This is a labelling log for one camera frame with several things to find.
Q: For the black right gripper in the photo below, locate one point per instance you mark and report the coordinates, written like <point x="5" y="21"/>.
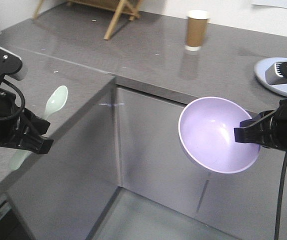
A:
<point x="259" y="129"/>

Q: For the brown paper cup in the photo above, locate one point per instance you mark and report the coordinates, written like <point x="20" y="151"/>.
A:
<point x="197" y="22"/>

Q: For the wooden folding rack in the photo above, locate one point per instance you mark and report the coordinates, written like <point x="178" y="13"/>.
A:
<point x="118" y="7"/>

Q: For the lilac plastic bowl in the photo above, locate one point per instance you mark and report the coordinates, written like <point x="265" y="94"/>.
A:
<point x="206" y="132"/>

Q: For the light blue plate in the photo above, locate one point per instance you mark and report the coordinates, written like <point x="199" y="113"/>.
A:
<point x="259" y="70"/>

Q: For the grey side cabinet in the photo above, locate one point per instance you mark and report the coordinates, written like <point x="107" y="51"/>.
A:
<point x="126" y="138"/>

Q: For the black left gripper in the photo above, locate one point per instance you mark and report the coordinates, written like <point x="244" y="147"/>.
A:
<point x="31" y="138"/>

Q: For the mint green plastic spoon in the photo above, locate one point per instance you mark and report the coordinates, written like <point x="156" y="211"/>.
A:
<point x="55" y="103"/>

